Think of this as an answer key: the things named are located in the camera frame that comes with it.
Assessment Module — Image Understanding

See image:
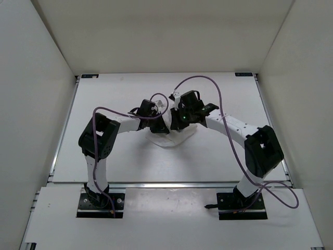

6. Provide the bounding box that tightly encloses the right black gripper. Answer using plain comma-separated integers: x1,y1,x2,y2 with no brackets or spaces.
171,105,194,131

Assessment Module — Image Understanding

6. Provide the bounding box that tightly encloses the white pleated skirt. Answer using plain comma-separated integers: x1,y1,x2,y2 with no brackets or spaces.
145,104,197,148

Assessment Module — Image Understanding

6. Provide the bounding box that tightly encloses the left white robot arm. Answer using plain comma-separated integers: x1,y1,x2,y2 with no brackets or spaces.
78,99,170,209

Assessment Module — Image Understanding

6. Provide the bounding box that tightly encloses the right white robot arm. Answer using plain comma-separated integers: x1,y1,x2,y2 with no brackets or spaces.
169,91,284,209

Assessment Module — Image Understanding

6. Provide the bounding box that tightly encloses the right blue table label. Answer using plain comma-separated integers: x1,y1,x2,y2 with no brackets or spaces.
235,72,253,77

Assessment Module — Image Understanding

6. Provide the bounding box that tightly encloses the blue table label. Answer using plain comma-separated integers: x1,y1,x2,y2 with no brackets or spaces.
81,74,99,79
235,72,253,77

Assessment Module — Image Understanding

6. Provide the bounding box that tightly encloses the left blue table label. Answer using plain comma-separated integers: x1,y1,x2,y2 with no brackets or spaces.
81,74,99,79

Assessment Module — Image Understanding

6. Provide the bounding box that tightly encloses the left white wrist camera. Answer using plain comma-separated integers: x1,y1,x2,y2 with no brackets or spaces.
155,100,169,113

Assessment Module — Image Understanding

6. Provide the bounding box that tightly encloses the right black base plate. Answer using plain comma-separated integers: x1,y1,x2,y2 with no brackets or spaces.
205,188,268,220

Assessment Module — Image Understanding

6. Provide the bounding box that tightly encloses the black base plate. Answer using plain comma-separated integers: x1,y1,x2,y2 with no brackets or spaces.
205,188,268,220
76,189,125,219

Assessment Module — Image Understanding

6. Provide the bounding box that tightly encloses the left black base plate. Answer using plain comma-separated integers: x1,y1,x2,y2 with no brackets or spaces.
76,189,125,219

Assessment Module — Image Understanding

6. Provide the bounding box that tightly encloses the aluminium table rail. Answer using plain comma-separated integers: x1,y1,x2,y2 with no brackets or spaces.
52,181,292,190

